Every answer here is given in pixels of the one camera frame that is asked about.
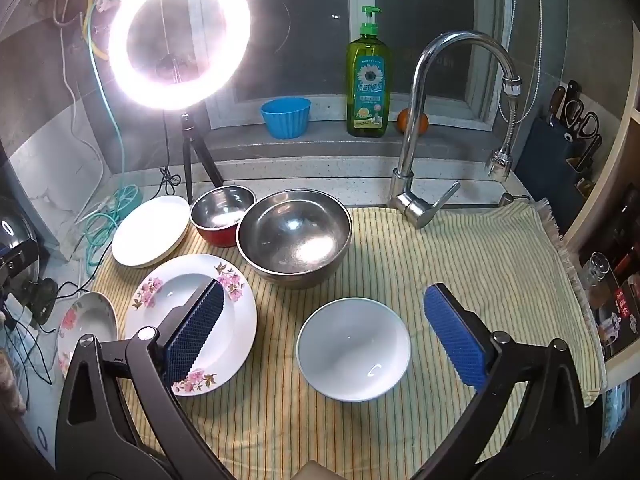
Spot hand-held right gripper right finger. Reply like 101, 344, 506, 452
422, 282, 602, 480

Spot plain white plate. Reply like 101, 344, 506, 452
111, 194, 192, 269

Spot person's left hand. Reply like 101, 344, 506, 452
0, 347, 27, 415

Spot small floral plate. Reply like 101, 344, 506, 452
56, 291, 119, 379

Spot green dish soap bottle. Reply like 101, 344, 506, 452
346, 5, 394, 138

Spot white cable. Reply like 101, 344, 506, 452
59, 22, 107, 213

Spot steel sink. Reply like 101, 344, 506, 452
439, 192, 532, 210

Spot black tripod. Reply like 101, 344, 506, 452
179, 112, 225, 205

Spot orange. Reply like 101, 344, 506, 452
397, 108, 430, 135

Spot clear drinking glass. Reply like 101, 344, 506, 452
581, 251, 612, 290

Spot black round device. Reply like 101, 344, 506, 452
26, 277, 60, 328

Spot teal cable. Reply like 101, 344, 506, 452
81, 5, 144, 279

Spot black scissors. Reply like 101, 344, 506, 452
564, 99, 602, 162

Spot dark blue knife block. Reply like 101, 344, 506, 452
514, 115, 600, 197

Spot dark printed box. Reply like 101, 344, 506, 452
585, 271, 640, 364

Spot black knife handle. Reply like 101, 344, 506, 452
549, 85, 567, 129

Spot chrome faucet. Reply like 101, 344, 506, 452
388, 30, 522, 230

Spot beige shelf unit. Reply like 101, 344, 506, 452
561, 85, 640, 366

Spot ring light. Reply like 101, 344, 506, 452
107, 0, 252, 112

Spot yellow striped cloth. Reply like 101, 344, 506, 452
90, 200, 609, 480

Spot metal sprayer hose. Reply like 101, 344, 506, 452
486, 0, 545, 182

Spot large floral plate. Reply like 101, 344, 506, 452
123, 253, 259, 398

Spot black cable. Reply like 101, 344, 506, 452
159, 164, 184, 197

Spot yellow cable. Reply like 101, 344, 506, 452
84, 0, 109, 59

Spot blue fluted cup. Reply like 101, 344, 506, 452
260, 97, 312, 140

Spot red steel bowl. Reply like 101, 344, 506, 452
189, 185, 257, 249

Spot white bowl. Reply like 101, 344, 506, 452
295, 297, 412, 403

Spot large steel bowl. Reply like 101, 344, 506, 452
236, 189, 354, 290

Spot glass pot lid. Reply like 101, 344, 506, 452
0, 194, 41, 261

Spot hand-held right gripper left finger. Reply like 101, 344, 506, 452
54, 278, 237, 480

